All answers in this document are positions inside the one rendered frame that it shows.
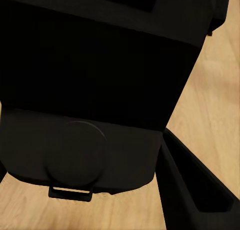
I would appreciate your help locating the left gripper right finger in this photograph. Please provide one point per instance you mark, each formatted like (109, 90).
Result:
(192, 197)

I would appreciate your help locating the digital camera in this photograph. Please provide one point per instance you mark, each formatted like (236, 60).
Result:
(87, 87)

